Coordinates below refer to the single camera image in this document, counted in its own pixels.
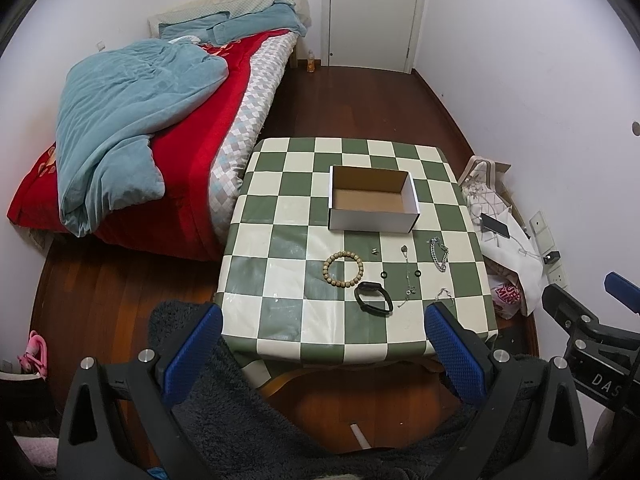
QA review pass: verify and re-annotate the black fitness band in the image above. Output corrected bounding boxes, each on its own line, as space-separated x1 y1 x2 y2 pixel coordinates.
354 282 394 318

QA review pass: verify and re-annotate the thick silver chain bracelet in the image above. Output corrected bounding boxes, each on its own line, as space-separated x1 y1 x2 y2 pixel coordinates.
428 236 450 274

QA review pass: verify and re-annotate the wooden bead bracelet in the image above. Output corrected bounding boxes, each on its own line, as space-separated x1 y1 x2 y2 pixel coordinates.
321 250 366 291

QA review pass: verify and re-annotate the dark fuzzy rug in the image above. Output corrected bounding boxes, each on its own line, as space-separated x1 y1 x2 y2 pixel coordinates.
146 299 536 480

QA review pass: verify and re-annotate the black charger plug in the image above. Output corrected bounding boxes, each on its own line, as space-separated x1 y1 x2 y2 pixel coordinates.
542 250 561 266

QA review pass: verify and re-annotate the red white snack bag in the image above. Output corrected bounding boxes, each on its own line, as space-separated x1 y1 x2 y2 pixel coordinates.
489 275 523 320

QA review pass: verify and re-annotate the white paper bag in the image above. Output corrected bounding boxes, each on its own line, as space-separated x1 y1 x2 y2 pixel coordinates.
474 209 544 316

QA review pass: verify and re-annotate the red bed sheet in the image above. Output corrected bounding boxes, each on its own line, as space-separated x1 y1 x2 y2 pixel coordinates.
5 29 292 264

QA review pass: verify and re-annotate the black smartphone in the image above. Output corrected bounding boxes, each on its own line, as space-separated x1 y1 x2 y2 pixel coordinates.
480 214 511 238

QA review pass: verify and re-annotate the pink slipper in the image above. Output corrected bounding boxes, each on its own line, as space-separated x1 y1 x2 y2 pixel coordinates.
17 330 48 378

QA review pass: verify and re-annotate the green white checkered tablecloth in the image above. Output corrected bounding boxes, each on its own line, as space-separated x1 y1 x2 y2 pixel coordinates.
217 138 497 368

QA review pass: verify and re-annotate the beige patterned tote bag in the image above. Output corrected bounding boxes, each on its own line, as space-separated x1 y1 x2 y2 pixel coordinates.
458 155 513 224

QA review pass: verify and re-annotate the white cardboard box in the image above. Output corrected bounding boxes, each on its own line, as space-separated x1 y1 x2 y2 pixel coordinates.
328 166 421 234

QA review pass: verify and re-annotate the light blue blanket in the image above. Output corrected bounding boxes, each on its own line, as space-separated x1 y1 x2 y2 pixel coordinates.
55 0 306 236

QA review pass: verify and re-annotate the checkered grey white mattress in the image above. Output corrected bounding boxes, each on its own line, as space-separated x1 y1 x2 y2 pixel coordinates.
208 32 298 245

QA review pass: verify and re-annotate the orange drink bottle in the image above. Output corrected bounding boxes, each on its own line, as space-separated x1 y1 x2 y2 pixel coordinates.
307 50 316 74

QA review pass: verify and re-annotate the white door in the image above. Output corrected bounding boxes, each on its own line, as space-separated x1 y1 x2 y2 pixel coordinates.
329 0 418 72

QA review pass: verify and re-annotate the cream pillow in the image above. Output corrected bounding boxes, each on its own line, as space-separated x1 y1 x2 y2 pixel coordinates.
148 0 311 38

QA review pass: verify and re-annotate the white wall socket strip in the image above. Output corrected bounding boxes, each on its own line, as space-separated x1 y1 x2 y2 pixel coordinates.
529 211 568 289

